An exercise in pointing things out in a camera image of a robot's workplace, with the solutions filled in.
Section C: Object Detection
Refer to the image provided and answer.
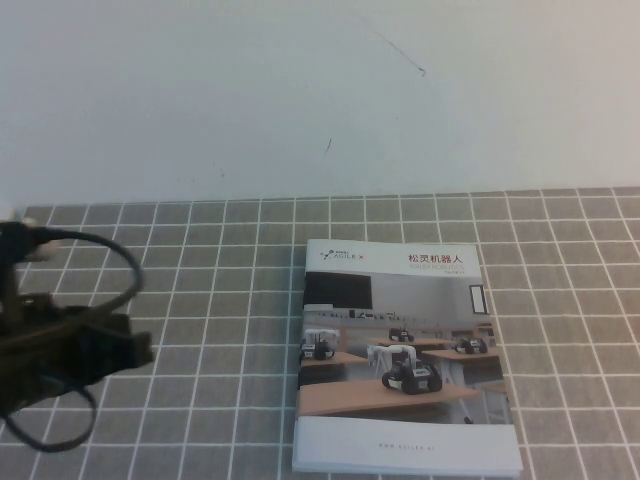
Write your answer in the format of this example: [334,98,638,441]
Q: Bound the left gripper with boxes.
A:
[0,293,155,409]

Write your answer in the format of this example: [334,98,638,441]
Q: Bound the grey white checked tablecloth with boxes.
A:
[0,187,640,480]

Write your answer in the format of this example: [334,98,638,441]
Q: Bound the black left camera cable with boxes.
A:
[0,227,146,451]

